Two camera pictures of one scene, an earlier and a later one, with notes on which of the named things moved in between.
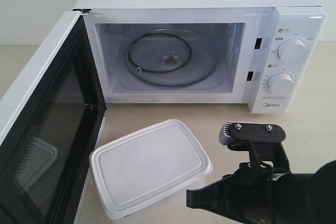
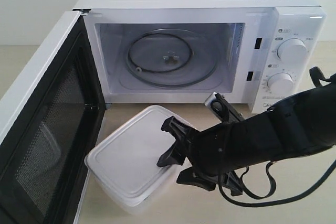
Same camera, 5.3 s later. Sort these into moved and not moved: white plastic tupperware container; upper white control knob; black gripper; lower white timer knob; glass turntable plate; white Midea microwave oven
Moved: white plastic tupperware container; black gripper
Not moved: lower white timer knob; glass turntable plate; upper white control knob; white Midea microwave oven
